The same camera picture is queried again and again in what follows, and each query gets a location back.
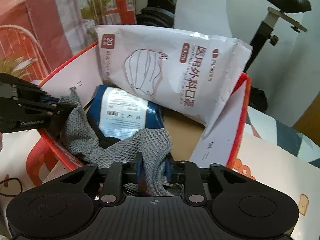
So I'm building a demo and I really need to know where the grey knitted cloth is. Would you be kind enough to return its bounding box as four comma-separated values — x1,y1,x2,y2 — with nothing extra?
59,90,182,196

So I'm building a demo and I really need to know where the blue packaged item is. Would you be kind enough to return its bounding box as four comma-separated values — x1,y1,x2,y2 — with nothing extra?
87,85,164,140

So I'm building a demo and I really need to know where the white face mask pack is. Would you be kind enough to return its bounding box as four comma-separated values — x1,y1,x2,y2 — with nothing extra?
95,25,252,126

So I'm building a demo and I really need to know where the black white sock bundle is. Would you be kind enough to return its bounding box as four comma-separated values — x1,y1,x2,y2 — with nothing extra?
98,135,120,149

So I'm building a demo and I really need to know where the green artificial plant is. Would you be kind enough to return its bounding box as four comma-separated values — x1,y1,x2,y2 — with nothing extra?
0,57,37,79

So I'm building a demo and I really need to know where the red strawberry cardboard box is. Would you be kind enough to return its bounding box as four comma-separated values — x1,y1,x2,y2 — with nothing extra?
39,43,251,168

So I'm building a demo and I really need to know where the white curved board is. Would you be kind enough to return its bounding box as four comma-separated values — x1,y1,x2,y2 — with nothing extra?
174,0,233,37

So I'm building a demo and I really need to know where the black exercise bike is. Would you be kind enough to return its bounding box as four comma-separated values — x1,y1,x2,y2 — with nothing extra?
135,0,313,113

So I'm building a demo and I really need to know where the red wire chair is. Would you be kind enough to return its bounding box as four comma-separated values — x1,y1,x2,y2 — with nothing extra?
1,24,50,83

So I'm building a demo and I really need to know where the black cable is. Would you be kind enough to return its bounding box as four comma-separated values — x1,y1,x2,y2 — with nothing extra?
0,177,24,197

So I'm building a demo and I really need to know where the wooden door frame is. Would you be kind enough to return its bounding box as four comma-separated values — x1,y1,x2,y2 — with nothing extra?
293,93,320,145

